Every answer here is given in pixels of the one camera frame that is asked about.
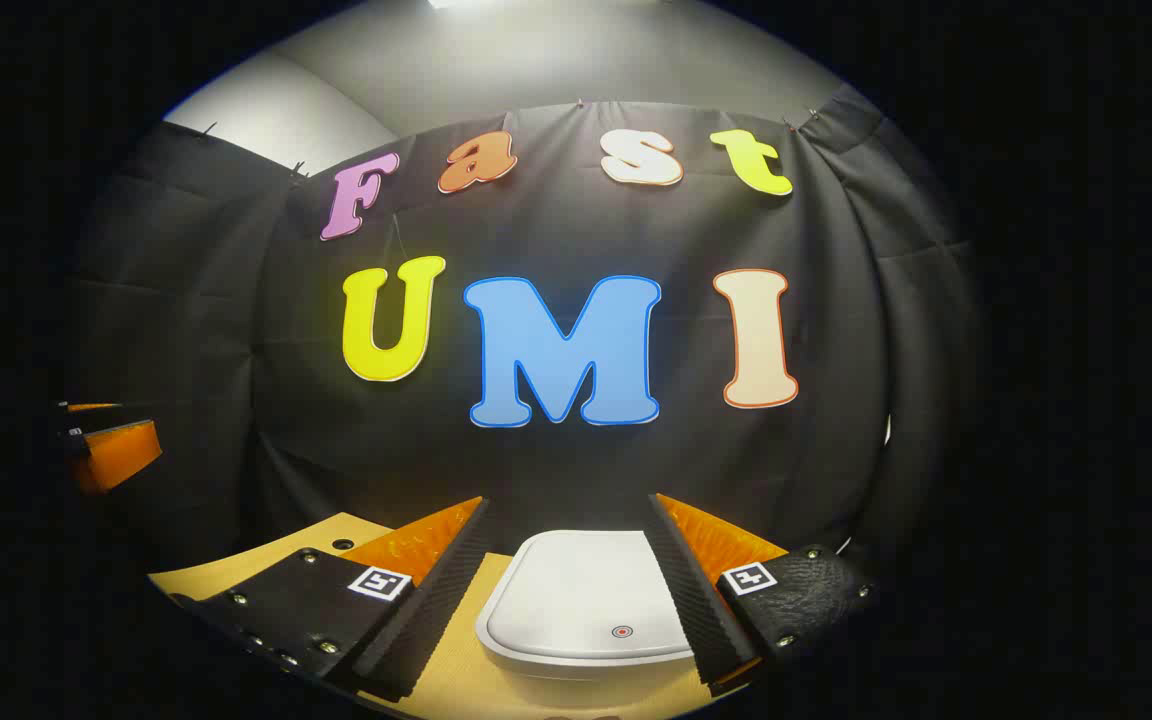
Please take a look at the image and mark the black backdrop cloth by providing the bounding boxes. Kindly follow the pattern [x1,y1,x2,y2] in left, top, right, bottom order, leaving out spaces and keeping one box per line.
[61,98,982,601]

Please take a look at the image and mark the white desktop garbage bin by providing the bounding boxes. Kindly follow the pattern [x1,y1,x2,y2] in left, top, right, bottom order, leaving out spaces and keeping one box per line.
[476,530,709,703]

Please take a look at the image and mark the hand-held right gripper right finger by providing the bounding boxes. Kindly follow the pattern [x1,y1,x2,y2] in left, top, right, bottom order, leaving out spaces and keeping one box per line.
[647,492,882,693]

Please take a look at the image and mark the wooden desktop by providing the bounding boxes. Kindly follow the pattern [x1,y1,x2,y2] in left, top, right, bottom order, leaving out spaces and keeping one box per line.
[148,512,737,720]

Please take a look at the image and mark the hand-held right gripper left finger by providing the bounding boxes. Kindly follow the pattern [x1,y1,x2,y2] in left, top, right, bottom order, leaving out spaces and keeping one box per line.
[171,495,493,701]

